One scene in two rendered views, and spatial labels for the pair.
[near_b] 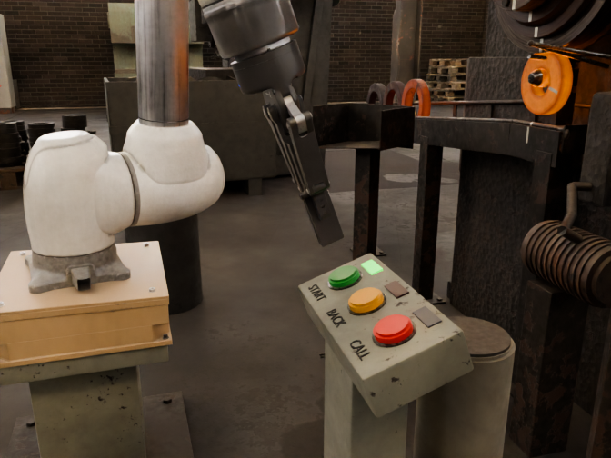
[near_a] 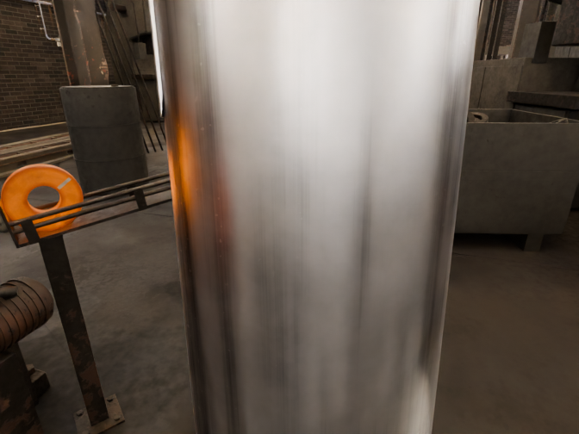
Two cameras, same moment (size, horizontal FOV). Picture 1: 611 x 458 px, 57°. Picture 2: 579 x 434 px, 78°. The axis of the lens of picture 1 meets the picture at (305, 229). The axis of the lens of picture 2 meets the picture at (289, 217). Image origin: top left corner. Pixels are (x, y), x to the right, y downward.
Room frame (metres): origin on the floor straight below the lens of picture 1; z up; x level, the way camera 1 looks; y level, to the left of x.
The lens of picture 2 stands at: (1.27, 0.34, 0.97)
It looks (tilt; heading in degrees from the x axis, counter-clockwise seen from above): 22 degrees down; 213
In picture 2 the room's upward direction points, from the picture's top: straight up
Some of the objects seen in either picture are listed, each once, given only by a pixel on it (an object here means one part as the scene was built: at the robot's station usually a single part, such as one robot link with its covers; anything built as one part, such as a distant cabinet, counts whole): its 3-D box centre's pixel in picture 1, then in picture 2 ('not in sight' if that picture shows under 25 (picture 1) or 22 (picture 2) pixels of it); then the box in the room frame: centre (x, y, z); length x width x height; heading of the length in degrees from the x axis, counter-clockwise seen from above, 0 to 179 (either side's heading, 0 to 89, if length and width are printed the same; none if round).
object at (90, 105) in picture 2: not in sight; (108, 138); (-0.54, -2.77, 0.45); 0.59 x 0.59 x 0.89
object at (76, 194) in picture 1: (74, 189); not in sight; (1.08, 0.45, 0.62); 0.18 x 0.16 x 0.22; 126
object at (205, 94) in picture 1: (188, 130); not in sight; (3.91, 0.80, 0.39); 1.03 x 0.83 x 0.79; 110
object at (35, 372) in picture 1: (84, 327); not in sight; (1.07, 0.46, 0.33); 0.32 x 0.32 x 0.04; 17
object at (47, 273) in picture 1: (76, 260); not in sight; (1.06, 0.45, 0.49); 0.22 x 0.18 x 0.06; 27
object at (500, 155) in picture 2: not in sight; (454, 170); (-1.26, -0.02, 0.39); 1.03 x 0.83 x 0.77; 121
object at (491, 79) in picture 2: not in sight; (499, 119); (-3.00, 0.07, 0.55); 1.10 x 0.53 x 1.10; 36
